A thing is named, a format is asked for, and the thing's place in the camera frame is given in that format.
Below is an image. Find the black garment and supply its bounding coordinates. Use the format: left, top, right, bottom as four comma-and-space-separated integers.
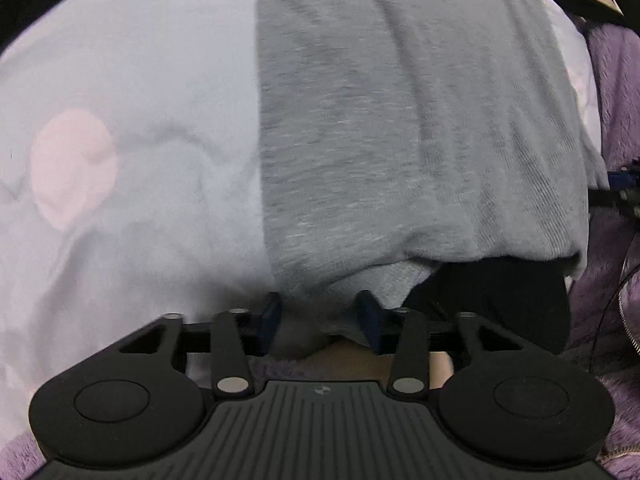
402, 255, 571, 356

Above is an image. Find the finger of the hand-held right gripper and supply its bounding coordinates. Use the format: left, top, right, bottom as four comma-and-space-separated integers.
589, 160, 640, 218

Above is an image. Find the grey ribbed knit garment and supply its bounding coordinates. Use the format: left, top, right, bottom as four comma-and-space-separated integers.
254, 0, 610, 361

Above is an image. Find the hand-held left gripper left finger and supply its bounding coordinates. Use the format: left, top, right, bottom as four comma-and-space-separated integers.
117, 291, 284, 402

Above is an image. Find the polka dot bedsheet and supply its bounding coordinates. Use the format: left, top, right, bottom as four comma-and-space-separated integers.
0, 0, 608, 441

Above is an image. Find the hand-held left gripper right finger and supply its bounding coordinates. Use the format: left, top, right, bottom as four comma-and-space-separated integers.
352, 290, 526, 402

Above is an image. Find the silver cable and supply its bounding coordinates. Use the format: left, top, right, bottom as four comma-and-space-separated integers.
616, 255, 640, 357

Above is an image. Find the purple fuzzy blanket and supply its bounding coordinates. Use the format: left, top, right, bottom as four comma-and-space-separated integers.
0, 22, 640, 480

